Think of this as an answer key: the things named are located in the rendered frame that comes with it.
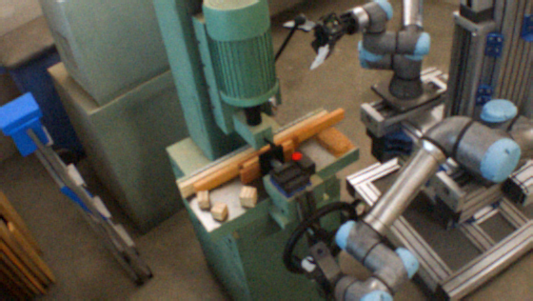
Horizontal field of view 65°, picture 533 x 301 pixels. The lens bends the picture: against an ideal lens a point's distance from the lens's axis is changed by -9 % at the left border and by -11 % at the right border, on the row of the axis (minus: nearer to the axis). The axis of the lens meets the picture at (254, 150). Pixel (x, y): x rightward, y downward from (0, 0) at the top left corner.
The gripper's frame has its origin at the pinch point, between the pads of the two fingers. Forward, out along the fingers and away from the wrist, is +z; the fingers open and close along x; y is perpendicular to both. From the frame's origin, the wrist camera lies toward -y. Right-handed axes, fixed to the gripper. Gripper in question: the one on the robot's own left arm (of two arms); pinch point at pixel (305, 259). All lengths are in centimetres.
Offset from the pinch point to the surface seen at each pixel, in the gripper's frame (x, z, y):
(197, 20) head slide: 3, 17, -75
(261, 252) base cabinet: -3.5, 30.5, 5.8
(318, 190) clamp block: 15.4, 8.2, -13.7
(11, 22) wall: -53, 220, -139
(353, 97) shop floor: 140, 164, 5
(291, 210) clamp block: 5.1, 9.2, -12.0
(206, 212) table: -16.3, 24.5, -19.1
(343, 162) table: 33.2, 19.6, -13.0
